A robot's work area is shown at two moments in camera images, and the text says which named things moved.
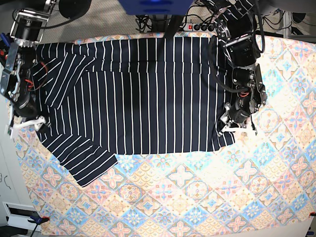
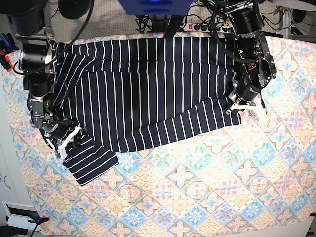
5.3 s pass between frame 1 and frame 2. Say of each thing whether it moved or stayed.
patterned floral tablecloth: stayed
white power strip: stayed
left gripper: moved
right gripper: moved
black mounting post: stayed
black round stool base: stayed
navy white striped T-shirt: moved
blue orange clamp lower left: stayed
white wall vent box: stayed
